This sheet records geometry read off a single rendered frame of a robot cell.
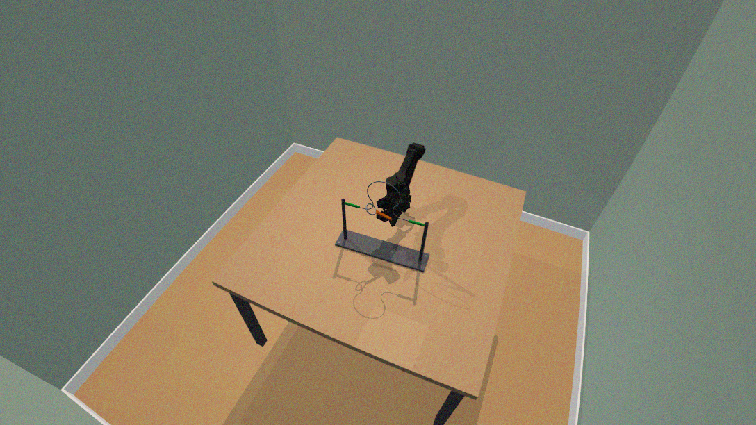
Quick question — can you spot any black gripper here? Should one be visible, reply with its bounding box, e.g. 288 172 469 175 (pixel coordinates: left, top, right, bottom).
376 195 410 227

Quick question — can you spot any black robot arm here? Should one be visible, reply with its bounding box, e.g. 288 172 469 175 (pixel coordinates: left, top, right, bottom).
377 143 425 211

